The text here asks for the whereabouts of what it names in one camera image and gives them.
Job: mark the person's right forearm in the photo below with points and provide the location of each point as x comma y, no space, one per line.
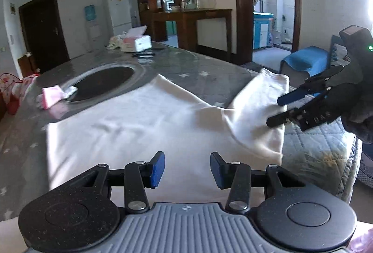
358,118

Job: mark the pink cuffed white gloves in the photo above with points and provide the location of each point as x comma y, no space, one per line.
52,97

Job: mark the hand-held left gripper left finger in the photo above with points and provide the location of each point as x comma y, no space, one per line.
157,169

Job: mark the blue white cabinet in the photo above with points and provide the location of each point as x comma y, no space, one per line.
262,29

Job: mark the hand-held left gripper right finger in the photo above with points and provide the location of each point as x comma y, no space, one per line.
218,170

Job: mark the white refrigerator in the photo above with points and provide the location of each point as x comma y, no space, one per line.
119,10

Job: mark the dark wooden counter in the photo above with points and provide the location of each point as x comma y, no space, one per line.
189,18

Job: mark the blue covered armchair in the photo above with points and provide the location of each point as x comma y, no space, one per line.
306,59

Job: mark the blue water bottle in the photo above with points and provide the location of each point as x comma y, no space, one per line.
90,12

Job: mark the dark wooden door frame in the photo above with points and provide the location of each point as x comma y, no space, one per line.
243,8

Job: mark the white pink tissue box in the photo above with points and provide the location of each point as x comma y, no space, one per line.
137,41

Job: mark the dark wooden entrance door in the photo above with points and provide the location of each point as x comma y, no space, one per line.
43,31

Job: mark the glass jar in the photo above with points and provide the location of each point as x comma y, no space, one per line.
190,3
198,1

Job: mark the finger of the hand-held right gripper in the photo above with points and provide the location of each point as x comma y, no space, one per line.
279,120
291,96

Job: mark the cream white garment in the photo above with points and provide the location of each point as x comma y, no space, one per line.
131,124

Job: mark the polka dot play tent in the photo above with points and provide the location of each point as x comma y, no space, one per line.
14,92

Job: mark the white water dispenser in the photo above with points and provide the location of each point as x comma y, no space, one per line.
93,31

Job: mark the round black built-in cooktop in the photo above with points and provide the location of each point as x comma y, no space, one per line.
102,83

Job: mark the small wooden side table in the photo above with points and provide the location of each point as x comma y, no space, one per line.
27,64

